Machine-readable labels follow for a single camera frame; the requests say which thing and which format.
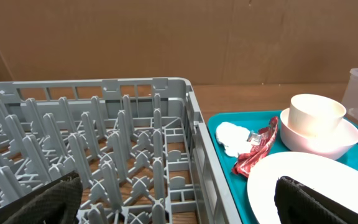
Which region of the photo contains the large white dirty plate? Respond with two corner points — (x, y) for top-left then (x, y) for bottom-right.
(247, 152), (358, 223)

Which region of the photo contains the cream white cup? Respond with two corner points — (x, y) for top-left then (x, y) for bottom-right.
(288, 93), (347, 138)

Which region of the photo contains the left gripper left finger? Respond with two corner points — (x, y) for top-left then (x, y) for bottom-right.
(0, 172), (83, 224)

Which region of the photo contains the red snack wrapper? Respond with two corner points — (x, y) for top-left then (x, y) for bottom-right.
(232, 116), (279, 177)

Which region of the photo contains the grey plastic dish rack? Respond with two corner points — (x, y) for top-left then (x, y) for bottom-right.
(0, 78), (241, 223)

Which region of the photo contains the white napkin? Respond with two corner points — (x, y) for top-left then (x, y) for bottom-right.
(215, 122), (253, 157)

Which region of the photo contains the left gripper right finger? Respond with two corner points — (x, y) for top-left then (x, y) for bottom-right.
(274, 176), (358, 224)

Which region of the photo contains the pink shallow bowl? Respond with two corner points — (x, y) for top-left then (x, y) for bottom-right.
(280, 108), (358, 160)

